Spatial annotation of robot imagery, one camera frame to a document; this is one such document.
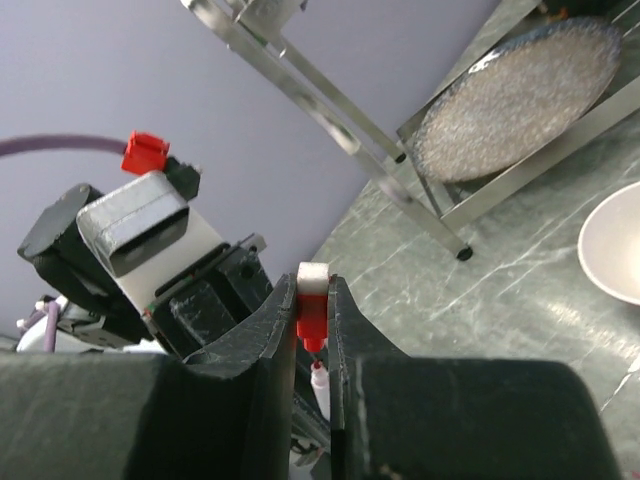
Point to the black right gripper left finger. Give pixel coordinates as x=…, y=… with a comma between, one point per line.
x=98, y=416

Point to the steel dish rack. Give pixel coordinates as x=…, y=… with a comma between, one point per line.
x=253, y=31

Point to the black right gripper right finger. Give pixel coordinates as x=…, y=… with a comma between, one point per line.
x=394, y=416

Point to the glass textured plate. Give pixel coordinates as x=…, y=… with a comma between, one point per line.
x=516, y=99

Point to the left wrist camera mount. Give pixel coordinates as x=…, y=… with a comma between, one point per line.
x=145, y=234

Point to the white paper cup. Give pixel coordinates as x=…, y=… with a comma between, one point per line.
x=608, y=245

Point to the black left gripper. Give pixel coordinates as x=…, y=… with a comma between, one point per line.
x=217, y=317

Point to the white pen red cap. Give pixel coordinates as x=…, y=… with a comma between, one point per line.
x=320, y=384

